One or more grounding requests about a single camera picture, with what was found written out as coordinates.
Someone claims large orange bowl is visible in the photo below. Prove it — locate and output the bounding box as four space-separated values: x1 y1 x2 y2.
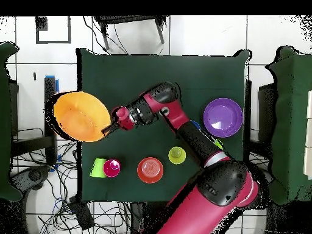
52 91 112 143

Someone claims red cup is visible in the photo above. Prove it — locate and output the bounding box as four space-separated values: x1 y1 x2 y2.
102 158 121 178

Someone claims purple bowl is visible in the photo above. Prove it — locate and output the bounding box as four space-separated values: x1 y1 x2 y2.
202 97 244 139

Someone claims dark green tablecloth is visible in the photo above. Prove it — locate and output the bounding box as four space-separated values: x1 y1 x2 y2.
76 48 250 204

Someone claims small orange-red bowl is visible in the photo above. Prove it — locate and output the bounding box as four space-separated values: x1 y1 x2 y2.
136 156 165 184

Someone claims yellow cup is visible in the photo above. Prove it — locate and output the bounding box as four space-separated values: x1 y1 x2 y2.
168 146 186 165

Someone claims blue tape strip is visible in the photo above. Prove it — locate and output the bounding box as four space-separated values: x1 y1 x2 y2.
45 74 60 93

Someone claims black power adapter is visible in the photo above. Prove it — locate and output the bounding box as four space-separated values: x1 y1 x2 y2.
68 196 95 231

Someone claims black chair with legs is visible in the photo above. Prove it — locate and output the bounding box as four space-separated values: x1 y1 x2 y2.
93 15 170 51

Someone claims green cloth side table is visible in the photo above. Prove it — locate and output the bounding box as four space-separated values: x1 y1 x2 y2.
265 46 312 205
0 41 23 202

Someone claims black metal frame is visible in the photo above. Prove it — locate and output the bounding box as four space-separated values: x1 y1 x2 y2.
244 80 252 167
10 77 57 165

